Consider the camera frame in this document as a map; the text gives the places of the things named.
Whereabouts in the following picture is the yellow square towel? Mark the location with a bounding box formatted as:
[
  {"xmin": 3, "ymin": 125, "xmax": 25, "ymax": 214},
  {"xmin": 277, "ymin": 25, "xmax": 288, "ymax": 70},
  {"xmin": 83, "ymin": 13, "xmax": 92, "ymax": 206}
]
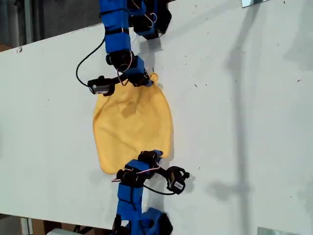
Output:
[{"xmin": 92, "ymin": 72, "xmax": 175, "ymax": 175}]

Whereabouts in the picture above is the grey metal table leg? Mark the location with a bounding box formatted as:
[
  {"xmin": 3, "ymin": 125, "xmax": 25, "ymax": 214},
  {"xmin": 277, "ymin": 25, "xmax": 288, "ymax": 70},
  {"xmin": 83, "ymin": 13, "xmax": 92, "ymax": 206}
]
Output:
[{"xmin": 20, "ymin": 216, "xmax": 34, "ymax": 235}]

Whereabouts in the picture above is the black camera cable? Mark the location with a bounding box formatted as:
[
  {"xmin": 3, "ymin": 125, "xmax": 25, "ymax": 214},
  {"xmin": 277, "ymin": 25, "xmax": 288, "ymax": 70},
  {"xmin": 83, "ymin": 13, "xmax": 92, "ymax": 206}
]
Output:
[
  {"xmin": 75, "ymin": 36, "xmax": 106, "ymax": 87},
  {"xmin": 142, "ymin": 183, "xmax": 176, "ymax": 196}
]

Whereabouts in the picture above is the black camera stalk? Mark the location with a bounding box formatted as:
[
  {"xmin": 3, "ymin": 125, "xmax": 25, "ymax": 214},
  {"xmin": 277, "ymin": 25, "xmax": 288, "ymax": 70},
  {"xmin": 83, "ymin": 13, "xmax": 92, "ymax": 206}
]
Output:
[
  {"xmin": 109, "ymin": 75, "xmax": 128, "ymax": 85},
  {"xmin": 154, "ymin": 167, "xmax": 172, "ymax": 177}
]

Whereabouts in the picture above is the white container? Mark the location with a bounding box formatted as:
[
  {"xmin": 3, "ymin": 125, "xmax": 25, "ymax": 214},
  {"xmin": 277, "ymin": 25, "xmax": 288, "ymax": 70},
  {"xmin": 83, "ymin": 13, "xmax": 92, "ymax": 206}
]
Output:
[{"xmin": 45, "ymin": 228, "xmax": 77, "ymax": 235}]

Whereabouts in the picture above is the black camera box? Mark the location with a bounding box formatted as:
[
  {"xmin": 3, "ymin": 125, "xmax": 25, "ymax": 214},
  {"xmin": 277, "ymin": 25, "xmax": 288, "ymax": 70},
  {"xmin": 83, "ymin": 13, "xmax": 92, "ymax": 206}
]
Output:
[
  {"xmin": 166, "ymin": 166, "xmax": 191, "ymax": 195},
  {"xmin": 87, "ymin": 75, "xmax": 115, "ymax": 96}
]

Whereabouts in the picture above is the red white servo wire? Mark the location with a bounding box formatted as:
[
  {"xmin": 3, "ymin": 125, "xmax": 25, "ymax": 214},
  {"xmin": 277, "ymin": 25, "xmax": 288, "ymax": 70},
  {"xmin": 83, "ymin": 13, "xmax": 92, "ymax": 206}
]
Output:
[
  {"xmin": 112, "ymin": 163, "xmax": 161, "ymax": 183},
  {"xmin": 116, "ymin": 51, "xmax": 134, "ymax": 87}
]

